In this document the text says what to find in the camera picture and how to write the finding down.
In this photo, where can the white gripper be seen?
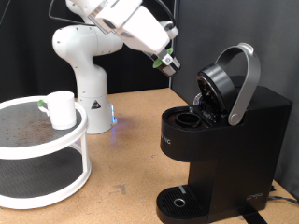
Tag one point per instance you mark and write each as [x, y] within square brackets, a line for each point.
[143, 31]

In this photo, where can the black Keurig coffee machine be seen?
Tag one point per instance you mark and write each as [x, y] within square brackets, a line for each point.
[249, 140]

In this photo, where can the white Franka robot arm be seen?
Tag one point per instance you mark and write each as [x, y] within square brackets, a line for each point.
[90, 77]

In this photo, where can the grey backdrop curtain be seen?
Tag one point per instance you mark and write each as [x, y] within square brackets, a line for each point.
[274, 37]

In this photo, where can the black backdrop curtain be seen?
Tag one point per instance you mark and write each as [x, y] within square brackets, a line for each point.
[25, 62]

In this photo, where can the white two-tier turntable shelf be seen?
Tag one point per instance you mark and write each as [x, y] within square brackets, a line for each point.
[31, 130]

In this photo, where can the black tape strip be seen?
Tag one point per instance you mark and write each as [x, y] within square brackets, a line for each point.
[253, 217]

